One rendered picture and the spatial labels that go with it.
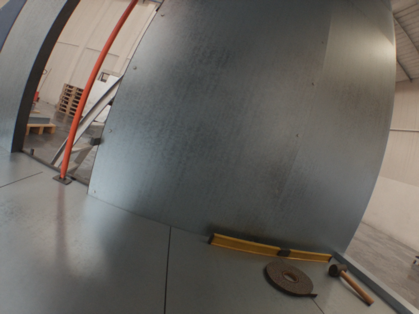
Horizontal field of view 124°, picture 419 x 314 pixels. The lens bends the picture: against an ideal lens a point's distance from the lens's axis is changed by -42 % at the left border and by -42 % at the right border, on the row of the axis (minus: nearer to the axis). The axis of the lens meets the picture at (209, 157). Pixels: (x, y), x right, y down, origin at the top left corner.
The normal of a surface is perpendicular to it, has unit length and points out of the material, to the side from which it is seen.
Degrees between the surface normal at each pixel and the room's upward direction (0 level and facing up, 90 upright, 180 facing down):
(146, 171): 90
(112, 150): 90
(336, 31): 90
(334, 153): 90
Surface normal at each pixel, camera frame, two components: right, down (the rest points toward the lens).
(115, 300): 0.36, -0.93
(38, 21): 0.14, 0.13
